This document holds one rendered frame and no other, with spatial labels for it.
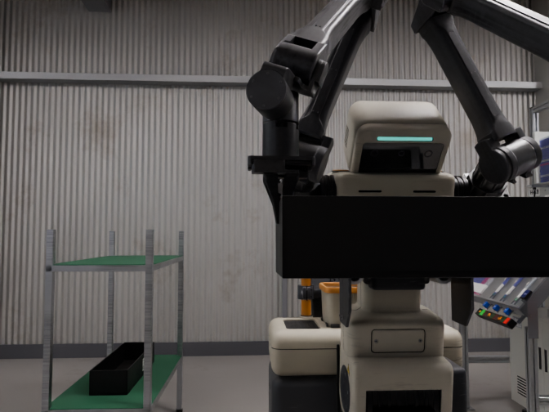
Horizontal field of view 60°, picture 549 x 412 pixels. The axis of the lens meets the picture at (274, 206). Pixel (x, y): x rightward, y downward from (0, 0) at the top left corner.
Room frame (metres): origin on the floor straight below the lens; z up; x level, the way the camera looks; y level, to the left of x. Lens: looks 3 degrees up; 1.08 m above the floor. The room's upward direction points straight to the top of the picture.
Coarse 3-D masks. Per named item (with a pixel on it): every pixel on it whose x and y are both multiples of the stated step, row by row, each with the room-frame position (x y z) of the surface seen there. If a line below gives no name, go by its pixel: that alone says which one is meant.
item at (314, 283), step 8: (312, 280) 1.61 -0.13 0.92; (320, 280) 1.61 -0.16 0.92; (328, 280) 1.61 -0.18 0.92; (336, 280) 1.61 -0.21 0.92; (304, 288) 1.52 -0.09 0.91; (312, 288) 1.53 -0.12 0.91; (304, 296) 1.52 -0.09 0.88; (312, 296) 1.53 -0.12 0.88; (320, 296) 1.56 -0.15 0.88; (312, 304) 1.58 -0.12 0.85; (320, 304) 1.58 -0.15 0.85; (312, 312) 1.57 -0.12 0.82; (320, 312) 1.57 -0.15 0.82
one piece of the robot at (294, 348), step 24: (288, 336) 1.32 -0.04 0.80; (312, 336) 1.33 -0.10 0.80; (336, 336) 1.33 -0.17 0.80; (456, 336) 1.34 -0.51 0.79; (288, 360) 1.32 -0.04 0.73; (312, 360) 1.32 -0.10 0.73; (336, 360) 1.32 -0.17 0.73; (456, 360) 1.34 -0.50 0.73; (288, 384) 1.32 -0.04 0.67; (312, 384) 1.32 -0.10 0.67; (336, 384) 1.32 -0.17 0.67; (288, 408) 1.32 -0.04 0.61; (312, 408) 1.32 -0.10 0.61; (336, 408) 1.32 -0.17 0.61
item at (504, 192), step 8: (464, 176) 1.14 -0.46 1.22; (472, 176) 1.09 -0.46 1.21; (480, 176) 1.06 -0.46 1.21; (472, 184) 1.08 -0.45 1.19; (480, 184) 1.07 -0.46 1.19; (488, 184) 1.05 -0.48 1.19; (504, 184) 1.06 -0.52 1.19; (472, 192) 1.09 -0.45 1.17; (480, 192) 1.07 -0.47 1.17; (488, 192) 1.06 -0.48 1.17; (496, 192) 1.06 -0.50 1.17; (504, 192) 1.11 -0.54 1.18
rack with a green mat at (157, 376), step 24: (48, 240) 2.03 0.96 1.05; (48, 264) 2.03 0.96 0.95; (72, 264) 2.05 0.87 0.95; (96, 264) 2.05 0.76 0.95; (120, 264) 2.05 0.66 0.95; (144, 264) 2.05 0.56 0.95; (168, 264) 2.43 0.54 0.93; (48, 288) 2.03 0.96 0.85; (48, 312) 2.03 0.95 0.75; (48, 336) 2.03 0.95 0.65; (48, 360) 2.03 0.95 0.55; (144, 360) 2.05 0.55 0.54; (168, 360) 2.79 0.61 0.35; (48, 384) 2.03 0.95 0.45; (144, 384) 2.05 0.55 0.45; (48, 408) 2.03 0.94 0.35; (72, 408) 2.04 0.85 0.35; (96, 408) 2.04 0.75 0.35; (120, 408) 2.05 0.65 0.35; (144, 408) 2.05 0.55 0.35
